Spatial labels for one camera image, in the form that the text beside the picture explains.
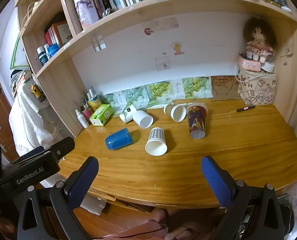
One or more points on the pen holder cup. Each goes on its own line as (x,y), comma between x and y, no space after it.
(86,113)

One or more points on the green tissue box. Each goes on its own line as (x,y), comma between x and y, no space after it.
(101,115)

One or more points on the green leaf print card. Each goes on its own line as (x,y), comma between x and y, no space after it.
(136,97)
(196,87)
(159,92)
(113,101)

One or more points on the rag doll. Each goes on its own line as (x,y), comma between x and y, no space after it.
(259,40)

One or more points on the green framed board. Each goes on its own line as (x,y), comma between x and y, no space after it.
(18,60)

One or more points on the white charger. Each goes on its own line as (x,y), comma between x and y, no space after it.
(268,66)

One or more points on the orange book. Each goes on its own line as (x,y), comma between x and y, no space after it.
(63,32)

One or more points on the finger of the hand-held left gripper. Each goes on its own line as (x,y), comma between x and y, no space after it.
(63,146)

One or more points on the blue plastic cup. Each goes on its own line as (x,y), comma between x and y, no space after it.
(118,139)

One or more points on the brown paper sheet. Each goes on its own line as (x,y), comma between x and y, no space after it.
(223,87)

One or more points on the yellow toy car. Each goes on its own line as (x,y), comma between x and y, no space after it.
(36,91)

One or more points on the printed paper box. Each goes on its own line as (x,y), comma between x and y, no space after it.
(258,88)

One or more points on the dark blue bottle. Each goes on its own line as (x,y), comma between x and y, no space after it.
(42,56)

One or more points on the checked paper cup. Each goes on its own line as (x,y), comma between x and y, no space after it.
(155,142)

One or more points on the black pink pen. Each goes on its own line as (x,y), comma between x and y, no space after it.
(246,108)

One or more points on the dark red patterned cup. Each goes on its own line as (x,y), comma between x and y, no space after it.
(196,121)

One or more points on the wooden bookshelf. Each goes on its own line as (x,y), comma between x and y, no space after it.
(163,5)

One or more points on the white spray bottle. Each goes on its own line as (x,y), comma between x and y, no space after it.
(81,119)

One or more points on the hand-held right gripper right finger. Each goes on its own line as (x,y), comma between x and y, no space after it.
(217,181)

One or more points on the white paper sheet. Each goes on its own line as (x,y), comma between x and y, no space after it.
(93,205)

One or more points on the blue jar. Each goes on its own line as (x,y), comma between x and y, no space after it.
(54,50)

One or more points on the pink box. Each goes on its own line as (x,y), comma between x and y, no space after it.
(248,63)

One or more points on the person's pink clothed legs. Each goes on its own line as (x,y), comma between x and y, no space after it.
(148,226)

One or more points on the white lace cloth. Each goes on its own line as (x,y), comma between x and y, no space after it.
(29,120)

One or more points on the white floral cylinder tin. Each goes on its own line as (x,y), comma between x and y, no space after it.
(85,10)

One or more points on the white cup with leaf print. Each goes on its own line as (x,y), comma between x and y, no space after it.
(127,113)

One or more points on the plain white paper cup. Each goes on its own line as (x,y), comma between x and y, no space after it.
(178,113)
(167,110)
(142,118)

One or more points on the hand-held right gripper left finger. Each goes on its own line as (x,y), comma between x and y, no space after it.
(81,183)

